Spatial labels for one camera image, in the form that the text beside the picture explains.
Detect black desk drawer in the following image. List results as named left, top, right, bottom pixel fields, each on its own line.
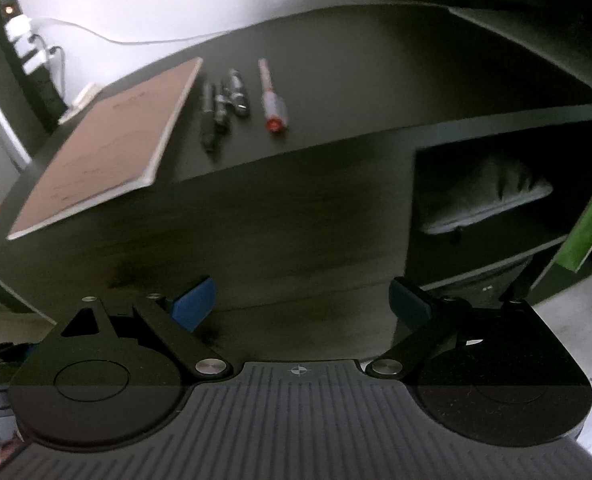
left=0, top=130, right=413, bottom=361

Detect brown notebook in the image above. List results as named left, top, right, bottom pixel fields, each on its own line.
left=7, top=58, right=203, bottom=240

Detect white papers on shelf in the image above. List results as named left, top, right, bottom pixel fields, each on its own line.
left=417, top=159, right=553, bottom=235

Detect green folder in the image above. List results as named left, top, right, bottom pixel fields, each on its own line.
left=555, top=200, right=592, bottom=272

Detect black pen left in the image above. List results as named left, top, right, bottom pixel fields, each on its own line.
left=200, top=81, right=217, bottom=153

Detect black pen middle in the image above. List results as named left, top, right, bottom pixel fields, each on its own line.
left=215, top=81, right=230, bottom=134

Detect black silver pen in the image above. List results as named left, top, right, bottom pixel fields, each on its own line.
left=227, top=68, right=250, bottom=118

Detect red white marker pen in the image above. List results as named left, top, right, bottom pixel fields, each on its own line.
left=258, top=58, right=288, bottom=133

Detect white power strip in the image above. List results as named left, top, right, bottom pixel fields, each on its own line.
left=5, top=14, right=48, bottom=75

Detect white cable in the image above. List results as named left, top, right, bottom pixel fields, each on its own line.
left=30, top=16, right=232, bottom=47

